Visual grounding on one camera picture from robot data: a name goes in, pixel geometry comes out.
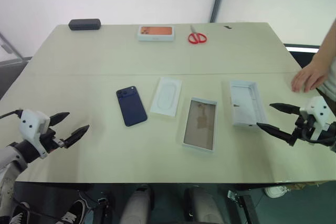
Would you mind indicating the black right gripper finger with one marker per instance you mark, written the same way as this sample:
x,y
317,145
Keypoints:
x,y
275,131
287,109

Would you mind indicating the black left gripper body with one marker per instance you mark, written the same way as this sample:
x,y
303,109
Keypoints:
x,y
51,140

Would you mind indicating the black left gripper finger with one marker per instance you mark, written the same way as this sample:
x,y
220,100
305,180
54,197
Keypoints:
x,y
76,136
59,118

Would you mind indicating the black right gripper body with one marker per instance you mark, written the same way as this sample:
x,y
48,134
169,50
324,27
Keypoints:
x,y
302,127

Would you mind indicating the white iPhone box lid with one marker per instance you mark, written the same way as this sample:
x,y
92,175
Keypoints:
x,y
248,104

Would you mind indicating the dark blue smartphone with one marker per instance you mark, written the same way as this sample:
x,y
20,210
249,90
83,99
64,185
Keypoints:
x,y
131,107

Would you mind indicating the white cardboard insert tray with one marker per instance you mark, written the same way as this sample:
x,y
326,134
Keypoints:
x,y
166,97

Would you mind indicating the person's bare forearm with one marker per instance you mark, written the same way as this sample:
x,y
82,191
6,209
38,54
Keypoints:
x,y
326,48

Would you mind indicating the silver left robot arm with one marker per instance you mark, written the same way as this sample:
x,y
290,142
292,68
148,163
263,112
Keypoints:
x,y
15,153

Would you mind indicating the phone box with orange print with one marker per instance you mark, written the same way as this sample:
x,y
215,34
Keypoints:
x,y
156,33

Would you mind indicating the person's bare hand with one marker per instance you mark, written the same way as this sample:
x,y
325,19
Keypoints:
x,y
311,77

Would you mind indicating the person's white shirt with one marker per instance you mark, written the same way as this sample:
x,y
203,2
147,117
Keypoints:
x,y
331,87

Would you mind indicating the black and white sneaker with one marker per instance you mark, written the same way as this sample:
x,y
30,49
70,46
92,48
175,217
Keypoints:
x,y
74,212
19,214

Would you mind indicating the black metal table leg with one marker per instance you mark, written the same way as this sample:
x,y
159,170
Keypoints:
x,y
244,205

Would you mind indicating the grey rounded robot leg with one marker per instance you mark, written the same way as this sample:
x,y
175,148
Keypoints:
x,y
204,208
136,208

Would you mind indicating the black oblong case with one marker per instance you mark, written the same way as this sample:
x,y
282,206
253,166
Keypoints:
x,y
84,24

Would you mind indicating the small black clip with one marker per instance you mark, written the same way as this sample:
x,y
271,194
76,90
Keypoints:
x,y
227,27

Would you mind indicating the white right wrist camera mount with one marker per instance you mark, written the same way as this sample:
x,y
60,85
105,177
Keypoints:
x,y
319,110

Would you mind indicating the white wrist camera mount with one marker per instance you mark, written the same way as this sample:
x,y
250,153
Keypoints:
x,y
319,110
31,124

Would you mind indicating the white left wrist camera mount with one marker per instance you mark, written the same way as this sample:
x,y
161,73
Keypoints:
x,y
31,124

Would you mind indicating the grey metal partition frame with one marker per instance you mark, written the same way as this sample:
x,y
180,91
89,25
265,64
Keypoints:
x,y
10,48

